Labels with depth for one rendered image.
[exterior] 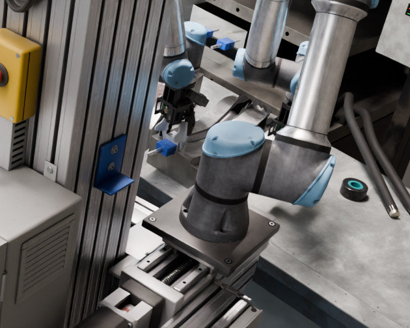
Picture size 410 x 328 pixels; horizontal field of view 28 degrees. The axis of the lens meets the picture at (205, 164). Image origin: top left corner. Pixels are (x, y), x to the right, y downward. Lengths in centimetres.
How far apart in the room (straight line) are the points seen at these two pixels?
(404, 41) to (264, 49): 100
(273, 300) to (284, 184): 65
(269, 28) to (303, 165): 36
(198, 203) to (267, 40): 42
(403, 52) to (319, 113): 120
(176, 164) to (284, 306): 50
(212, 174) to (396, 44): 132
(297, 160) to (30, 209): 55
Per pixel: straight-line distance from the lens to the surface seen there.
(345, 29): 166
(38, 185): 143
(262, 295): 224
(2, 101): 140
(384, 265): 225
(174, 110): 220
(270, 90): 305
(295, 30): 295
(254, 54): 191
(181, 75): 198
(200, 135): 242
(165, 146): 227
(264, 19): 181
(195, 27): 214
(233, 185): 165
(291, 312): 221
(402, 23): 281
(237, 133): 164
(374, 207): 248
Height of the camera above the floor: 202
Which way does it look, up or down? 30 degrees down
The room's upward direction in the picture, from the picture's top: 13 degrees clockwise
